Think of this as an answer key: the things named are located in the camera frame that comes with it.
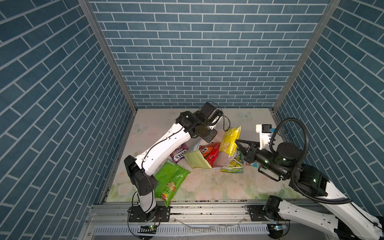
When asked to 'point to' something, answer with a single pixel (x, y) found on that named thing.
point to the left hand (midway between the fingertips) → (210, 133)
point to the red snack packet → (213, 155)
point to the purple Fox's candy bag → (178, 155)
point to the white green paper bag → (197, 160)
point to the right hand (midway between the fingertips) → (234, 139)
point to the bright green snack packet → (169, 177)
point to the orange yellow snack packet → (205, 151)
